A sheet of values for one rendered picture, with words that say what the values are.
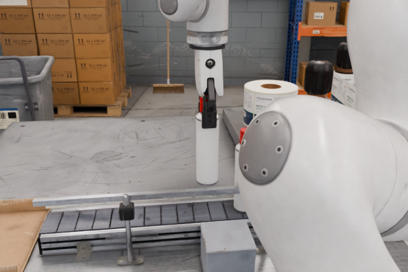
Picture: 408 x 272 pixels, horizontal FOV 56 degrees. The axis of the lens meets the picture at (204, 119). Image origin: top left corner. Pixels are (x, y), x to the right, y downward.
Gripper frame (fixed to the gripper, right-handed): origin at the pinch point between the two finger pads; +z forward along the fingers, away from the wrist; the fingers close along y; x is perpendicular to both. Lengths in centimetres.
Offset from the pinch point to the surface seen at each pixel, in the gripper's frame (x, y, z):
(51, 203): 34.1, -4.5, 16.7
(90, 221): 27.1, -1.4, 24.2
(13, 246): 45, -2, 29
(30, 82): 93, 180, 36
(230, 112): -19, 71, 25
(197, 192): 2.8, -4.6, 16.5
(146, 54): 23, 465, 73
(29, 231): 43, 4, 29
